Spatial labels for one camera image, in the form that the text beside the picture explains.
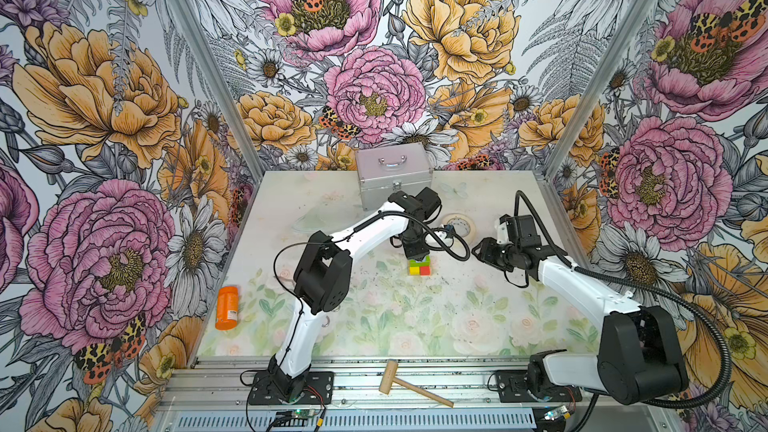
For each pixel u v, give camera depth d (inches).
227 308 32.7
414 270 36.2
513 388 29.1
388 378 29.3
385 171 41.0
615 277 19.5
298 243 19.8
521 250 26.4
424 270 36.1
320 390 29.1
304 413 28.0
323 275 20.8
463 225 41.4
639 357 16.5
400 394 29.2
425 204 29.3
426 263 35.8
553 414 28.2
